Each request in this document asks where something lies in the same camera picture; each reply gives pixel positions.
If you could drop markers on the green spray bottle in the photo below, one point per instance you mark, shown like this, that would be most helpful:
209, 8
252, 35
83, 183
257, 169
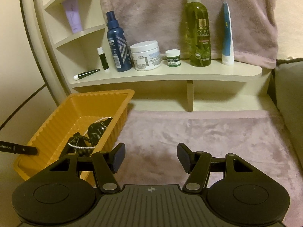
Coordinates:
197, 37

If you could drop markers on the small green-label jar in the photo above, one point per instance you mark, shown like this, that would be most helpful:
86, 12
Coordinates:
173, 59

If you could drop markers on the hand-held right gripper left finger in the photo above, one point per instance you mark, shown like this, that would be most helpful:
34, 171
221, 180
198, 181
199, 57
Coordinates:
119, 156

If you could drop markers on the white cream jar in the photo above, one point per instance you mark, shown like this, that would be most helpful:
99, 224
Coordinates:
145, 56

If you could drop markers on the purple tube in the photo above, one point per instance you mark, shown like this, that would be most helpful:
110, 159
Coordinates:
73, 16

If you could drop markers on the pink hanging towel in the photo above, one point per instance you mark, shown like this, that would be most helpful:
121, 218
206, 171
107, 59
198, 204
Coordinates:
153, 11

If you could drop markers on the black wristwatch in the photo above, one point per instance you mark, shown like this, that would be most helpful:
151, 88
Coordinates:
97, 131

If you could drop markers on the grey cushion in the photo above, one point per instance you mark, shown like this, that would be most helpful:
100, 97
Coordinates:
288, 87

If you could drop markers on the dark tube with white cap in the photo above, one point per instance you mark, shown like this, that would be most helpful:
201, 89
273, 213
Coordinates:
86, 74

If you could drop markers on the cream shelf unit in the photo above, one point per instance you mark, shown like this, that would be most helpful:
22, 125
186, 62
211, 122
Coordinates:
165, 75

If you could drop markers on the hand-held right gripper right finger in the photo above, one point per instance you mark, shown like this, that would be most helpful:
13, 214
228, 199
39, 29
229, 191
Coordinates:
183, 157

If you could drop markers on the pink fuzzy blanket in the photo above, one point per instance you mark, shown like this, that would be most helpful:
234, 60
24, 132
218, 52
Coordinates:
189, 132

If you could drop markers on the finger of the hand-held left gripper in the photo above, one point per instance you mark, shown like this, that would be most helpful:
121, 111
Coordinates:
26, 150

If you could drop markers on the blue spray bottle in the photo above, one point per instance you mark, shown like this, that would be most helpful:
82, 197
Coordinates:
118, 49

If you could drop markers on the lip balm stick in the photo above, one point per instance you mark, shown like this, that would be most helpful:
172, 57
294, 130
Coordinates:
103, 60

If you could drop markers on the orange plastic tray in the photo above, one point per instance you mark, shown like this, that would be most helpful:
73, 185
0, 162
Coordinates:
71, 108

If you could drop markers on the white and blue tube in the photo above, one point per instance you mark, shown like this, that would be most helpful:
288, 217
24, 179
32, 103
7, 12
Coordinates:
227, 35

